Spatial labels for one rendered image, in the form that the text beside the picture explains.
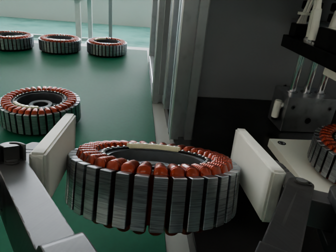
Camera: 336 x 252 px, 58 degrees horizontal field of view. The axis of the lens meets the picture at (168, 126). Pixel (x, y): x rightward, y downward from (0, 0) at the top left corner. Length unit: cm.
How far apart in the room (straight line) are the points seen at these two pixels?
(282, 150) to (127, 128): 22
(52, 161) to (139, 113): 36
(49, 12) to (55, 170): 678
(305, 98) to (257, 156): 30
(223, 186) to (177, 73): 22
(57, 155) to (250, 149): 11
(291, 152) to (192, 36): 18
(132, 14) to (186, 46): 635
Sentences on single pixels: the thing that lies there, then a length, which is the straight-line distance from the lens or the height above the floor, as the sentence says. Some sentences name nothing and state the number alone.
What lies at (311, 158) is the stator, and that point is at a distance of 37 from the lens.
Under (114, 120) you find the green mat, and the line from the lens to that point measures 48.
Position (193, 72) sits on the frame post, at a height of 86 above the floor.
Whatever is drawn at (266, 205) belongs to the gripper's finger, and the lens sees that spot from 17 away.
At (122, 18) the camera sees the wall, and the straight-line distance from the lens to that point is 672.
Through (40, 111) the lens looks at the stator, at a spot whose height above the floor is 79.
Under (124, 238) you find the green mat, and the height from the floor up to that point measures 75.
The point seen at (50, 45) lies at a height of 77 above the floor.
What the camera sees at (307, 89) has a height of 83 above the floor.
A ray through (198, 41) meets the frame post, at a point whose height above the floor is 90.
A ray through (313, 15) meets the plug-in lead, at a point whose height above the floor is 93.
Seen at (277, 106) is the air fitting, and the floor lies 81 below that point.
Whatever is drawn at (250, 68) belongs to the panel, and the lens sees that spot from 56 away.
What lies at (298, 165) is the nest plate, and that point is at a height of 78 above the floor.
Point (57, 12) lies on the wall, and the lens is 690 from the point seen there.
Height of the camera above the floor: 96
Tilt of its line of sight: 26 degrees down
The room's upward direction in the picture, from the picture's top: 5 degrees clockwise
